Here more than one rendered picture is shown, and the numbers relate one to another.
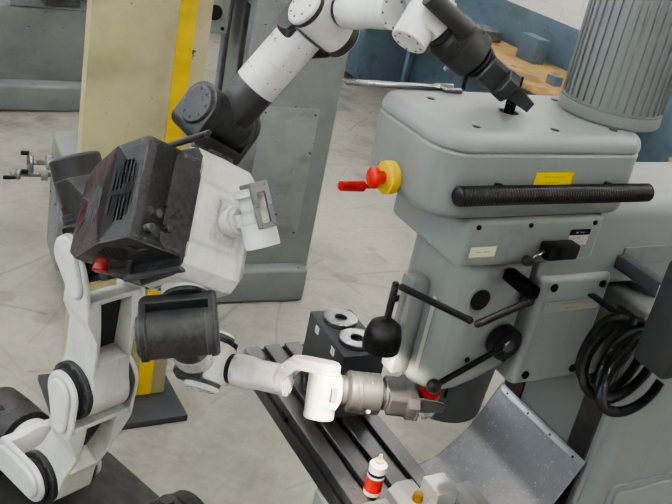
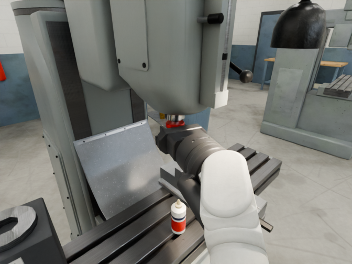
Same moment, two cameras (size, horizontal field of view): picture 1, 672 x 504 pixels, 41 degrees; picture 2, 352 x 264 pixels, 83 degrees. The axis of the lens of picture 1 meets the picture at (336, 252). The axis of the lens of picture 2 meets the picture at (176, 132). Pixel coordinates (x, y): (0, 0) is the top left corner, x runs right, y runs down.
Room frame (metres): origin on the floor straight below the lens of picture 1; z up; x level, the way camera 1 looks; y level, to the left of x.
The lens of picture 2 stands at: (1.71, 0.19, 1.46)
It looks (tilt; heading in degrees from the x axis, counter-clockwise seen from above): 26 degrees down; 260
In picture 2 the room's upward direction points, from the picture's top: straight up
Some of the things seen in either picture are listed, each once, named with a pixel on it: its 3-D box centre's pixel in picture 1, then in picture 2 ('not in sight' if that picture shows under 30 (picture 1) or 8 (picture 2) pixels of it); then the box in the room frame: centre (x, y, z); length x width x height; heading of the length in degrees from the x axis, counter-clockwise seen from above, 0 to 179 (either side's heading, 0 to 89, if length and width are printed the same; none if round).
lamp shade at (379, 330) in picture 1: (383, 333); (299, 25); (1.46, -0.12, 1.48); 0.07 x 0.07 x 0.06
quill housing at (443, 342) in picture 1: (455, 307); (174, 31); (1.63, -0.26, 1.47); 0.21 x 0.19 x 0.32; 32
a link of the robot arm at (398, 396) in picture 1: (386, 395); (190, 149); (1.61, -0.17, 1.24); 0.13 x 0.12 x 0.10; 12
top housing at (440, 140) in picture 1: (503, 152); not in sight; (1.64, -0.27, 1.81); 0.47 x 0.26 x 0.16; 122
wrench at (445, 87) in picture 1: (402, 85); not in sight; (1.64, -0.06, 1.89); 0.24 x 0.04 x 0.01; 121
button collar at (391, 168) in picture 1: (388, 177); not in sight; (1.51, -0.06, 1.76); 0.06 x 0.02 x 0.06; 32
